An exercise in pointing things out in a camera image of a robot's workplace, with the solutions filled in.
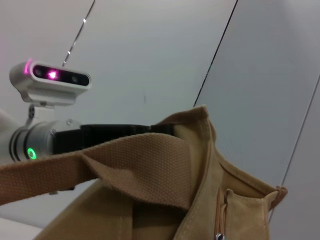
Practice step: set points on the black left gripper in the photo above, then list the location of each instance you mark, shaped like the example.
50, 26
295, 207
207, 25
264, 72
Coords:
100, 136

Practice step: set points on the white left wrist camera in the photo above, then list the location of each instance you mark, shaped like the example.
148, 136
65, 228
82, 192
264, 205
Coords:
50, 85

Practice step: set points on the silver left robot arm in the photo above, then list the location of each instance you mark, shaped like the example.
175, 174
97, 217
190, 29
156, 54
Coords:
37, 140

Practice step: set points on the khaki canvas food bag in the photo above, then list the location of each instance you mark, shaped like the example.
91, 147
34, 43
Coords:
162, 162

